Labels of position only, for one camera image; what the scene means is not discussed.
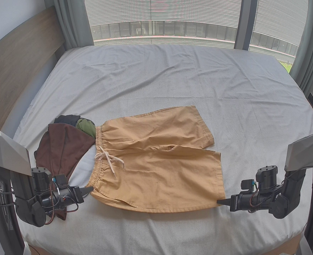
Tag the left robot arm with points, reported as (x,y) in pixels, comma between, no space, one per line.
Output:
(10,155)

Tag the bed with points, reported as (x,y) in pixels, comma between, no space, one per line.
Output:
(199,84)

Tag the dark grey garment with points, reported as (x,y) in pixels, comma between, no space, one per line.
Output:
(66,119)

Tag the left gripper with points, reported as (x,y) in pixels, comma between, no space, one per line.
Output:
(71,195)

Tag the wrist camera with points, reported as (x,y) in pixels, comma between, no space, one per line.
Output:
(247,184)
(60,180)

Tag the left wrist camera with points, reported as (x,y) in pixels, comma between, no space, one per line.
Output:
(60,180)

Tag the green garment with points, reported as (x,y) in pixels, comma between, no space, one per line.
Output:
(86,127)

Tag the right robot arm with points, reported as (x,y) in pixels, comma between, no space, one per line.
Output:
(305,153)

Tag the tan shorts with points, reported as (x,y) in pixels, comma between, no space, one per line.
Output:
(159,169)

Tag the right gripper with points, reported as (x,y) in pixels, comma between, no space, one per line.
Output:
(242,202)

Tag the window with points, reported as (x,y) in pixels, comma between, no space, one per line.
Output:
(172,9)

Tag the brown garment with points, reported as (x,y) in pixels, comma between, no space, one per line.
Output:
(60,147)

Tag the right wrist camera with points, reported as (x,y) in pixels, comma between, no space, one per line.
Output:
(247,184)

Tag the white garment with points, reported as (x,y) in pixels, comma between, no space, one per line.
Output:
(86,166)

